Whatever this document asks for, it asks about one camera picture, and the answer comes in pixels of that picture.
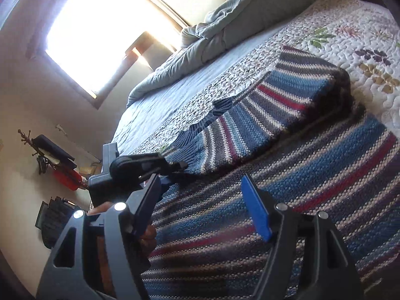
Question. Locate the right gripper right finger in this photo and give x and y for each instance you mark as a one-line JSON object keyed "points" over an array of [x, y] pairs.
{"points": [[309, 245]]}

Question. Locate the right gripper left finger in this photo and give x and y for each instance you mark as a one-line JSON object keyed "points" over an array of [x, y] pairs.
{"points": [[72, 270]]}

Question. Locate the striped knitted sweater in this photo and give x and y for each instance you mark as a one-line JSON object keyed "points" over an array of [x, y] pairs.
{"points": [[304, 140]]}

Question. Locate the person's left hand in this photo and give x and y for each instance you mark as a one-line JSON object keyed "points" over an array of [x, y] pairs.
{"points": [[147, 240]]}

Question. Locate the red box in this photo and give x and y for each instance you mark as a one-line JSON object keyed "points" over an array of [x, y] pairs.
{"points": [[68, 178]]}

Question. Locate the black bag on floor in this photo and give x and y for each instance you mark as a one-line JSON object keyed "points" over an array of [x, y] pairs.
{"points": [[52, 218]]}

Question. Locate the bright window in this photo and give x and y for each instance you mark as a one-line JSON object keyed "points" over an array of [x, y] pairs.
{"points": [[90, 40]]}

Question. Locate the grey rumpled duvet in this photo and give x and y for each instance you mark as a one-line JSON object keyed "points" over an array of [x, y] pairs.
{"points": [[223, 28]]}

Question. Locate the floral quilted bedspread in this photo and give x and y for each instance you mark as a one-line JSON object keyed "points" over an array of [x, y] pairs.
{"points": [[360, 37]]}

